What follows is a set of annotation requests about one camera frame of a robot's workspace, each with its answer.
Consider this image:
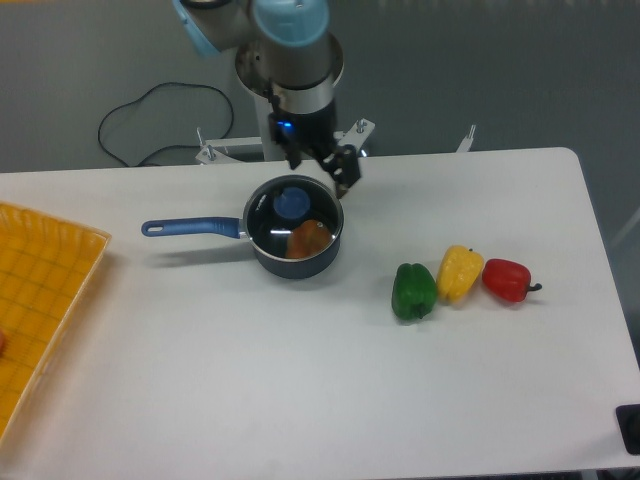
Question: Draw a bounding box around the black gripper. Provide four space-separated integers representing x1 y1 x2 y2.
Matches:
268 97 361 199

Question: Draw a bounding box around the glass pot lid blue knob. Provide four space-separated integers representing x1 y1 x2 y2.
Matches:
242 174 345 261

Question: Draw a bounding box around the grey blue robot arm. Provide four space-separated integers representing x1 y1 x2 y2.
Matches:
173 1 361 197

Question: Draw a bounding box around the dark blue saucepan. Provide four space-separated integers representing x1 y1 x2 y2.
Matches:
140 174 346 280

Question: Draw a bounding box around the orange bell pepper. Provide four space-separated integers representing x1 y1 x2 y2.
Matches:
285 219 333 259

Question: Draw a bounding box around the green bell pepper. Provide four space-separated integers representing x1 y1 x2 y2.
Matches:
391 263 438 323

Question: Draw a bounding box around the yellow bell pepper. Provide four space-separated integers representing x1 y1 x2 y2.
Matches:
436 245 484 303

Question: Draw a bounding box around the red bell pepper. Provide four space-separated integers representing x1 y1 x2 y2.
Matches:
482 259 542 303

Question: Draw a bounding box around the yellow woven basket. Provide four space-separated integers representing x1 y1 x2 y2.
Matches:
1 201 111 439

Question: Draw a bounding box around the black table corner socket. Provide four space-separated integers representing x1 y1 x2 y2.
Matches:
615 404 640 456

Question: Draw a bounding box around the white base frame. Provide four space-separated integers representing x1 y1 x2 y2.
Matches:
194 118 477 166

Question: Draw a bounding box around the black floor cable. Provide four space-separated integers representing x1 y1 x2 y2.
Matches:
97 82 235 168

